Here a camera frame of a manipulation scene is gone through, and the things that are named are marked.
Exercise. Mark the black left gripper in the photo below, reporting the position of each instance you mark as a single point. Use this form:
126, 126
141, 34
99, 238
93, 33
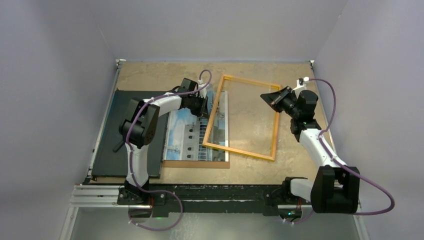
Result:
203, 110

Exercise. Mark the yellow wooden picture frame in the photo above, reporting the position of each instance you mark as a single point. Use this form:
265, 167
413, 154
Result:
242, 119

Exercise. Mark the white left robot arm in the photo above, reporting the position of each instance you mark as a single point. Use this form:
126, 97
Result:
140, 122

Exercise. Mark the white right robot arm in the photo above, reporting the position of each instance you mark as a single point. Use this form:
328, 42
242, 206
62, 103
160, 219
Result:
335, 189

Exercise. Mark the black flat box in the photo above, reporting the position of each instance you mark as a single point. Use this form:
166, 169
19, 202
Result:
110, 164

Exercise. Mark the building and sky photo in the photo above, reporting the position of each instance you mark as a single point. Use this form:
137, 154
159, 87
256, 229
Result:
185, 134

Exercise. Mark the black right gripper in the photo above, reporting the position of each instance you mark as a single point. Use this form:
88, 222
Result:
275, 99

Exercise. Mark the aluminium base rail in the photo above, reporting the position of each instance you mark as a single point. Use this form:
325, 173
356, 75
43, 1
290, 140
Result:
268, 200

